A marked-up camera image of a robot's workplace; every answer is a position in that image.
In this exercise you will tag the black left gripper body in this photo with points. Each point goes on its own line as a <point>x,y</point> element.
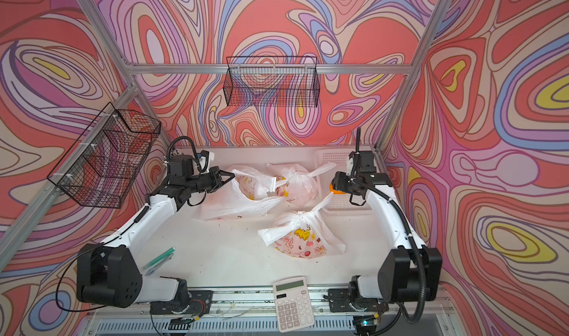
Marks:
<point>203,183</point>

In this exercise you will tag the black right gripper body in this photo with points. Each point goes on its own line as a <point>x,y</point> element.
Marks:
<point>346,183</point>

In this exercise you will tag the white printed plastic bag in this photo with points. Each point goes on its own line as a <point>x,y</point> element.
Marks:
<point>303,234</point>

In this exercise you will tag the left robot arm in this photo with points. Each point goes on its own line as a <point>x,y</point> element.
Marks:
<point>107,272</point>

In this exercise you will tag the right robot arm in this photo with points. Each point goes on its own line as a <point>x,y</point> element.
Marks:
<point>410,274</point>

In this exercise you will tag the bottom edge orange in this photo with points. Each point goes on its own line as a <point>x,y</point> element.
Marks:
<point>337,188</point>

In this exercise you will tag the white plastic basket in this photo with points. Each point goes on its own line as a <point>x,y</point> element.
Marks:
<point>340,203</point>

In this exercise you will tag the green pen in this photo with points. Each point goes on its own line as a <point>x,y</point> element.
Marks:
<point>152,266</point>

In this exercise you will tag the pink desk calculator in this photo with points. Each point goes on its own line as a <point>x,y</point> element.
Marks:
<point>293,305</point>

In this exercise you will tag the black wire basket left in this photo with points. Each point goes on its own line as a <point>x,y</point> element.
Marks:
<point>102,165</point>

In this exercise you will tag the black wire basket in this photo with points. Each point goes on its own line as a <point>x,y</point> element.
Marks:
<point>102,165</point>
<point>272,81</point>

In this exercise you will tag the black wire basket rear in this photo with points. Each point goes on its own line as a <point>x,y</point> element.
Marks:
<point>272,81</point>

